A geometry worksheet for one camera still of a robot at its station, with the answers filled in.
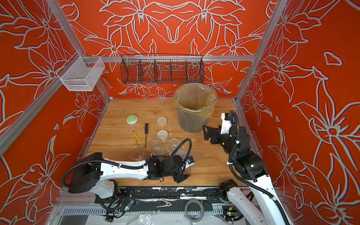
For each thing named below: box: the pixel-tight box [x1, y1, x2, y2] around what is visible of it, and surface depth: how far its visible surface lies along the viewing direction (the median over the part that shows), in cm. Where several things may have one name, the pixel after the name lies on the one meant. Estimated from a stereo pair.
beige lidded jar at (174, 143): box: [168, 137, 181, 154], surface depth 93 cm
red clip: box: [156, 199, 173, 208], surface depth 71 cm
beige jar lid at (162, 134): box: [157, 129, 169, 140], surface depth 99 cm
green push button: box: [126, 113, 139, 125], surface depth 106 cm
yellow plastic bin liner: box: [173, 82, 218, 119], surface depth 92 cm
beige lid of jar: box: [156, 116, 168, 127], surface depth 106 cm
